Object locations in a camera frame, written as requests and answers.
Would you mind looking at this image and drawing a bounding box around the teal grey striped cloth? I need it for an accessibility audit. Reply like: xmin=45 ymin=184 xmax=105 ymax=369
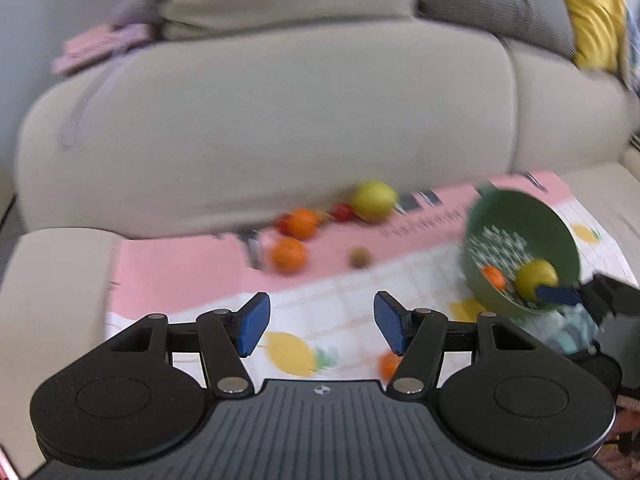
xmin=530 ymin=307 xmax=603 ymax=357

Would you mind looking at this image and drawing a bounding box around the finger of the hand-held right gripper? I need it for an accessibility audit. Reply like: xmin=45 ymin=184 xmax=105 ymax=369
xmin=535 ymin=284 xmax=584 ymax=307

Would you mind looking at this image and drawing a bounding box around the green colander bowl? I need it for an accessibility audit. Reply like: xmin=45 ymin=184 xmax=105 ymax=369
xmin=462 ymin=187 xmax=583 ymax=319

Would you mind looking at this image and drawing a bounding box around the yellow cushion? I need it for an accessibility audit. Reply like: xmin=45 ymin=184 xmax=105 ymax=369
xmin=554 ymin=0 xmax=630 ymax=72

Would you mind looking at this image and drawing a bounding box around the yellow-green apple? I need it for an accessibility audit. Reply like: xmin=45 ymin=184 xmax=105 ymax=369
xmin=515 ymin=258 xmax=560 ymax=304
xmin=350 ymin=181 xmax=399 ymax=224

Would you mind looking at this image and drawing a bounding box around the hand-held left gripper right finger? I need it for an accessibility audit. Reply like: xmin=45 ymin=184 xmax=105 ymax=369
xmin=373 ymin=290 xmax=542 ymax=397

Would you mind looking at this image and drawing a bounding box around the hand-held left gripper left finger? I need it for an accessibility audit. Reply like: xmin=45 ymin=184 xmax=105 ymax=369
xmin=106 ymin=292 xmax=272 ymax=399

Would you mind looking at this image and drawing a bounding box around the beige sofa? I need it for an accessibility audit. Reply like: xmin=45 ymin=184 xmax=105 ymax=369
xmin=0 ymin=0 xmax=640 ymax=472

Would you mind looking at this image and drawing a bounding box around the pink lemon print cloth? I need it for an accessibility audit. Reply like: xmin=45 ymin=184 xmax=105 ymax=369
xmin=104 ymin=171 xmax=640 ymax=392

